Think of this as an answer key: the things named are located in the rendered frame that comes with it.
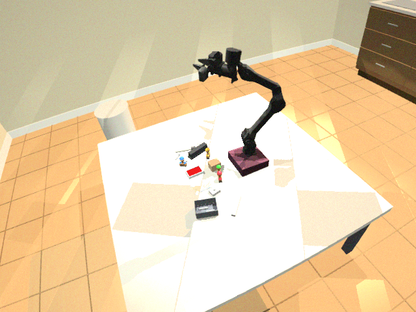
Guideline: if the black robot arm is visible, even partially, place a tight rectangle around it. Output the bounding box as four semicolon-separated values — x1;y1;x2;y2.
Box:
208;47;287;157

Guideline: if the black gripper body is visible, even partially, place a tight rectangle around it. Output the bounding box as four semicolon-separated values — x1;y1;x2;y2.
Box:
198;59;225;82

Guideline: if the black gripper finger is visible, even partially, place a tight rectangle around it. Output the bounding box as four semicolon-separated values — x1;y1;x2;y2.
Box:
198;58;209;66
192;63;205;70

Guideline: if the wooden date stamp with blue handle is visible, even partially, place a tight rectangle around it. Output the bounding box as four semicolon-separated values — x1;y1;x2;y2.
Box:
179;157;187;167

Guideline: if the red ink pad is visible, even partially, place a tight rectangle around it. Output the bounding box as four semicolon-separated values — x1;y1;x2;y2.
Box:
185;165;203;179

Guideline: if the cream flat bar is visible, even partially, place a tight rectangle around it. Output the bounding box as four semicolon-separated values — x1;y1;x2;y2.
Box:
231;194;242;216

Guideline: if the tan cardboard box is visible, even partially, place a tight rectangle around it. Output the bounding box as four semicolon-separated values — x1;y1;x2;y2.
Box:
207;158;221;172

